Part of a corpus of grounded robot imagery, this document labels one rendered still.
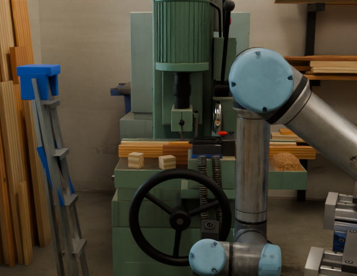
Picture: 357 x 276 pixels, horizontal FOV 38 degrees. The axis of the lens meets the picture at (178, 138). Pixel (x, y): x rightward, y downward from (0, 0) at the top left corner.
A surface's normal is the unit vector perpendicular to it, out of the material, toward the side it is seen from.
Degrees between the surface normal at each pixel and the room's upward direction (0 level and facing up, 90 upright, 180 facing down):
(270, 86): 85
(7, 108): 87
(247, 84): 85
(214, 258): 61
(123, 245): 90
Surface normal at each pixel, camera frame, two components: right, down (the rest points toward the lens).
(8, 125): 0.99, -0.03
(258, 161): 0.27, 0.21
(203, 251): -0.06, -0.29
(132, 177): -0.02, 0.21
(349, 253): 0.00, -0.98
